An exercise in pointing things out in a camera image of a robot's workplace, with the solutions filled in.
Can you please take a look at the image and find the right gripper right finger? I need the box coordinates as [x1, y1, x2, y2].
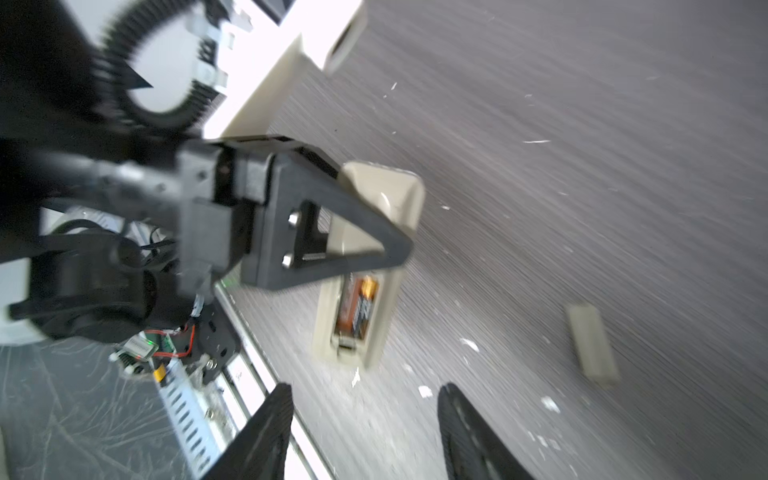
[437, 383, 534, 480]

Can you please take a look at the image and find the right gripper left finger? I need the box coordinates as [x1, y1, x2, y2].
[203, 383, 294, 480]

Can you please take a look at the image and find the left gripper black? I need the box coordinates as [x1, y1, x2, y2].
[176, 135, 413, 294]

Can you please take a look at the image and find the black AAA battery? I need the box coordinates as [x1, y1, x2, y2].
[335, 273, 380, 340]

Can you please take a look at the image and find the white remote control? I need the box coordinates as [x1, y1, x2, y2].
[312, 161, 426, 370]

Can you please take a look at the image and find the remote battery cover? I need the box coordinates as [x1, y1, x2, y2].
[566, 303, 620, 386]

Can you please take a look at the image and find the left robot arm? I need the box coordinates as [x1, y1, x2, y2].
[1, 1, 413, 346]

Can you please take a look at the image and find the white slotted cable duct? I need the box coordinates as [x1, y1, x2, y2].
[157, 359, 227, 479]

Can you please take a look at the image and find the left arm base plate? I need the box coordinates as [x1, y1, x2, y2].
[193, 300, 242, 386]

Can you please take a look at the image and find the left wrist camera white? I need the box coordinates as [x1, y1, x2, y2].
[202, 0, 367, 140]

